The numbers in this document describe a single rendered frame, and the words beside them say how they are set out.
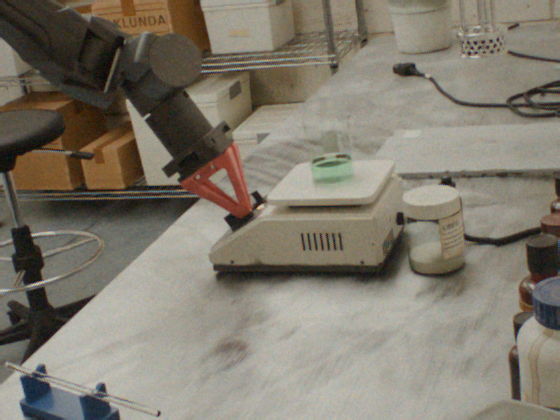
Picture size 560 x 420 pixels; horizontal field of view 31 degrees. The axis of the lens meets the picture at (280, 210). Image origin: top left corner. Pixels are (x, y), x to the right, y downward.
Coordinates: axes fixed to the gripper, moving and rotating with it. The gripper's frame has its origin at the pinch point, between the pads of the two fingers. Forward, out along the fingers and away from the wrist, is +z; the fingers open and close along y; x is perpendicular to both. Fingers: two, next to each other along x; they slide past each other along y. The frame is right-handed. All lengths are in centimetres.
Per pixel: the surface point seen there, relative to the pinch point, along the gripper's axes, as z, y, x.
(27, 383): -1.5, -29.6, 16.6
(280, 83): -2, 253, 38
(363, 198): 5.7, -6.6, -13.2
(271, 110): 3, 237, 43
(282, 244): 5.2, -4.7, -2.6
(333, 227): 6.6, -6.1, -8.6
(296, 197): 1.9, -4.8, -7.0
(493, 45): 4.5, 27.7, -32.4
